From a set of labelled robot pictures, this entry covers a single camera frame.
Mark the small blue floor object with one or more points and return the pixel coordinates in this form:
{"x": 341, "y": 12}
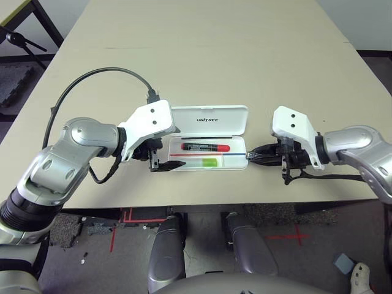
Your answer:
{"x": 343, "y": 264}

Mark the black wall baseboard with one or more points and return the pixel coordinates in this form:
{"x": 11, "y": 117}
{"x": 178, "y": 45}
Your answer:
{"x": 376, "y": 52}

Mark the grey robot torso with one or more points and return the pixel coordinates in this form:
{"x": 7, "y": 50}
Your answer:
{"x": 229, "y": 286}

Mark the red floor tape lines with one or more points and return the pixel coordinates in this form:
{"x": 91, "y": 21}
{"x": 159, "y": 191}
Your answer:
{"x": 125, "y": 219}

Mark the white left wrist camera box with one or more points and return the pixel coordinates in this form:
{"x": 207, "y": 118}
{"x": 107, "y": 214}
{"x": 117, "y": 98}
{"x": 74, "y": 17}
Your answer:
{"x": 150, "y": 119}

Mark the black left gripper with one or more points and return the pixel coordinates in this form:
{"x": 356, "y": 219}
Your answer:
{"x": 147, "y": 150}

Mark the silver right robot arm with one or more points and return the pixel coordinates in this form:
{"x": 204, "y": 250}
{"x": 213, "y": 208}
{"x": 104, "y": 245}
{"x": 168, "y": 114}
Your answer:
{"x": 352, "y": 144}

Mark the grey robot left leg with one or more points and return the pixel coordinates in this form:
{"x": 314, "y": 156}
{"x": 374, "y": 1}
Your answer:
{"x": 167, "y": 254}

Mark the grey robot right leg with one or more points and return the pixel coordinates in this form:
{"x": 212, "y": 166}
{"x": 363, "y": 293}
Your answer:
{"x": 251, "y": 245}

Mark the black foam floor mat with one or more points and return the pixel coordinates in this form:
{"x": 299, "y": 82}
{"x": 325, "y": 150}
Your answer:
{"x": 15, "y": 79}

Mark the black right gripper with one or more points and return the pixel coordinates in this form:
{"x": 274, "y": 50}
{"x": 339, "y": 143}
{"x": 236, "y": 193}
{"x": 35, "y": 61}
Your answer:
{"x": 295, "y": 157}

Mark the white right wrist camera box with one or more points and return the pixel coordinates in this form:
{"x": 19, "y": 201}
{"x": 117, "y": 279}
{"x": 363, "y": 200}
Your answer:
{"x": 291, "y": 122}

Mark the black marker with red cap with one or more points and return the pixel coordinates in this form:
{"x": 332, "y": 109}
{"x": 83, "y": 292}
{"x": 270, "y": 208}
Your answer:
{"x": 202, "y": 147}

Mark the grey foam floor tile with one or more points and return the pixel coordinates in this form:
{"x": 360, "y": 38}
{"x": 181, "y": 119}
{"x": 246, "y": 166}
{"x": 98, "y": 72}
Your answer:
{"x": 64, "y": 229}

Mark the red floor tape cross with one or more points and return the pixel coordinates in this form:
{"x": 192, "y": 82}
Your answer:
{"x": 298, "y": 236}

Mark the grey robot leg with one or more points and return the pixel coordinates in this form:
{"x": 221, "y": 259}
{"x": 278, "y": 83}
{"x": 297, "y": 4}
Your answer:
{"x": 167, "y": 254}
{"x": 251, "y": 245}

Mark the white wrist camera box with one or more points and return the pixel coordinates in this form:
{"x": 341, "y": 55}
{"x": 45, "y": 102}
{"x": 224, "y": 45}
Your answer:
{"x": 150, "y": 119}
{"x": 291, "y": 122}

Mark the green capped glue stick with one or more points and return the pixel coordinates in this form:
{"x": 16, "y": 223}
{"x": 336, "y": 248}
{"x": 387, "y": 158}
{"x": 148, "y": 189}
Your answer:
{"x": 209, "y": 162}

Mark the white plastic pencil case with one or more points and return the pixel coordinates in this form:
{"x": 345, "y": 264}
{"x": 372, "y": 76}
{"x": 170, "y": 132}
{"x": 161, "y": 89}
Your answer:
{"x": 214, "y": 116}

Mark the black tripod stand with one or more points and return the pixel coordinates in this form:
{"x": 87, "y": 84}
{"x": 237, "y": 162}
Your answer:
{"x": 13, "y": 38}

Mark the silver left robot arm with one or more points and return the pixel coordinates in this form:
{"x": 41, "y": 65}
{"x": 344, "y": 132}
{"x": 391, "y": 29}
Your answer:
{"x": 55, "y": 162}

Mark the yellow topped side table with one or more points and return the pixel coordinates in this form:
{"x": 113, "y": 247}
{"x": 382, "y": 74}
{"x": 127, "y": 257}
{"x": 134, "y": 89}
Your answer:
{"x": 15, "y": 13}

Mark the black table foot bar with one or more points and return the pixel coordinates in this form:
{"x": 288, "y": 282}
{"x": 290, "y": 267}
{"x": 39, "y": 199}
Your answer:
{"x": 337, "y": 208}

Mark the white perforated shoe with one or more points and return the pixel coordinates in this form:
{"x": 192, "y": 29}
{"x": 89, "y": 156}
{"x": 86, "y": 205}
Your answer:
{"x": 359, "y": 278}

